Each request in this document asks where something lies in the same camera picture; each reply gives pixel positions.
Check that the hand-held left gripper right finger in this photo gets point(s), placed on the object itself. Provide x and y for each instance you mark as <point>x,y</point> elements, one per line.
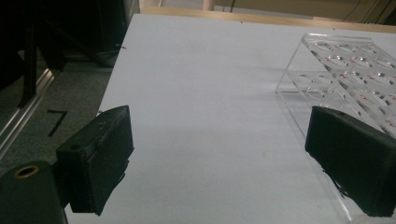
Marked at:
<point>358,158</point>

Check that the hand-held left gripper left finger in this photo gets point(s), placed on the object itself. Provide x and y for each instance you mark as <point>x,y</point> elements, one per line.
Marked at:
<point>93,155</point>

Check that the clear acrylic tube rack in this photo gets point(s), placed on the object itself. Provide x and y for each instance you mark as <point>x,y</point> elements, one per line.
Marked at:
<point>342,62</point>

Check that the black metal stand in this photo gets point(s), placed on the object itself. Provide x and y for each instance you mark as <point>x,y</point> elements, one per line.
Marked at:
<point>28,68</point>

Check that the beige wooden cabinet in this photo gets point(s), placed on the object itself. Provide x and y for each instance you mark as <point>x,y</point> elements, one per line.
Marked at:
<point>295,7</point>

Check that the wooden table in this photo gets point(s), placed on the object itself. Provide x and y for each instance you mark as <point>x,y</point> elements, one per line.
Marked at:
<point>249,18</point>

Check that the aluminium floor rail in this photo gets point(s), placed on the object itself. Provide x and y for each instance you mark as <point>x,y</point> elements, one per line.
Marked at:
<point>18,118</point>

